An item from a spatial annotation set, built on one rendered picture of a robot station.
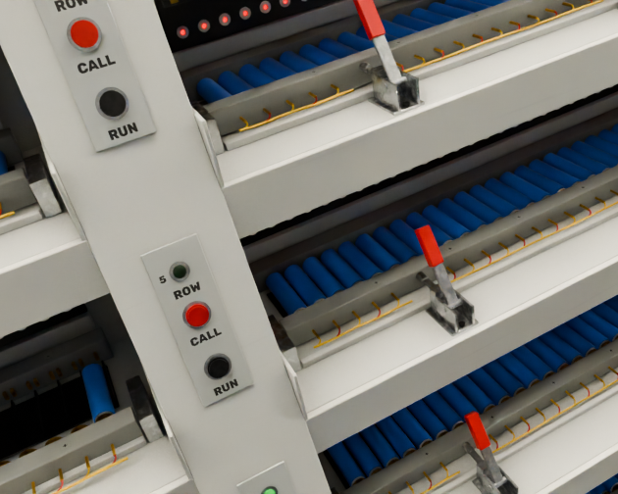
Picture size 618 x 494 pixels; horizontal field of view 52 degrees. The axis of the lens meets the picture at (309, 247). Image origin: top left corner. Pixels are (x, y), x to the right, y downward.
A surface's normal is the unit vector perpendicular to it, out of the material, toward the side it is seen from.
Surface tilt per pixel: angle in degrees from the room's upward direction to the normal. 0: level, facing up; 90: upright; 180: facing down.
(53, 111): 90
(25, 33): 90
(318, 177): 108
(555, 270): 18
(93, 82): 90
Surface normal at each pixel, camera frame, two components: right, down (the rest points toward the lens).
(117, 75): 0.36, 0.19
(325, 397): -0.17, -0.80
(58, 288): 0.44, 0.46
